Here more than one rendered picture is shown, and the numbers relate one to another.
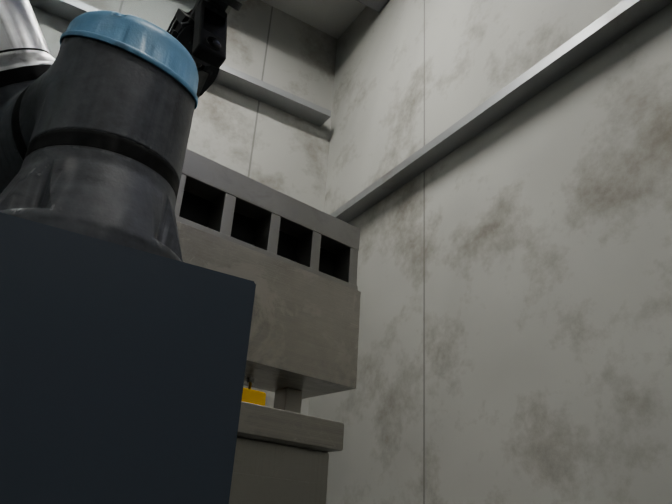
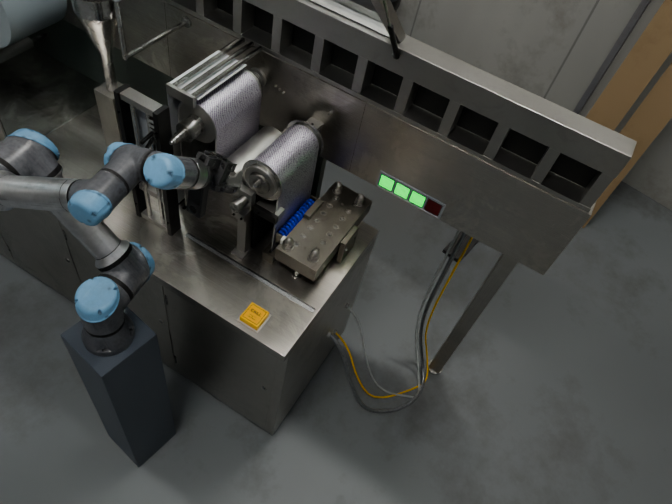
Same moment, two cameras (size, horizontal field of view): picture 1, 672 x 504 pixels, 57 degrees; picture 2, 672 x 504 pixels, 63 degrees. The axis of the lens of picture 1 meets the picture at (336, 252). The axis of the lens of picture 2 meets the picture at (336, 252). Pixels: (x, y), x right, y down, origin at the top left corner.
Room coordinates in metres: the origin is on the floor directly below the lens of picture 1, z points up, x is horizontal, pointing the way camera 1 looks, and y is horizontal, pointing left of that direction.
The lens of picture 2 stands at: (0.56, -0.74, 2.48)
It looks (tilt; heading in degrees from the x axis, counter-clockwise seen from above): 51 degrees down; 58
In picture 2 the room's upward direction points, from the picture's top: 15 degrees clockwise
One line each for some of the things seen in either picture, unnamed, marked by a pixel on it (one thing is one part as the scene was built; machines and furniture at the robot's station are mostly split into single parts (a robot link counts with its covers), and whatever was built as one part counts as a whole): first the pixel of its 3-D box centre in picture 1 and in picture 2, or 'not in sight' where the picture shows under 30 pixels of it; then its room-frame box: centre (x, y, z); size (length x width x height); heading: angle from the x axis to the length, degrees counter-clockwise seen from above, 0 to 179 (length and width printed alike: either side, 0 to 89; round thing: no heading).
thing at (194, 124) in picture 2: not in sight; (190, 128); (0.77, 0.58, 1.33); 0.06 x 0.06 x 0.06; 39
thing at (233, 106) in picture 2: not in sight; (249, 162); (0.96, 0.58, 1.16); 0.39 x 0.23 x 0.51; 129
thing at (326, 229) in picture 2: not in sight; (325, 228); (1.19, 0.37, 1.00); 0.40 x 0.16 x 0.06; 39
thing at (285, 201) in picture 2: not in sight; (294, 197); (1.08, 0.44, 1.11); 0.23 x 0.01 x 0.18; 39
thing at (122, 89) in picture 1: (118, 107); (101, 303); (0.43, 0.19, 1.07); 0.13 x 0.12 x 0.14; 48
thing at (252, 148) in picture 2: not in sight; (252, 160); (0.97, 0.57, 1.17); 0.26 x 0.12 x 0.12; 39
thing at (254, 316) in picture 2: (231, 399); (254, 316); (0.87, 0.13, 0.91); 0.07 x 0.07 x 0.02; 39
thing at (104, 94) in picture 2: not in sight; (111, 84); (0.57, 1.03, 1.18); 0.14 x 0.14 x 0.57
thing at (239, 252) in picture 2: not in sight; (242, 224); (0.89, 0.40, 1.05); 0.06 x 0.05 x 0.31; 39
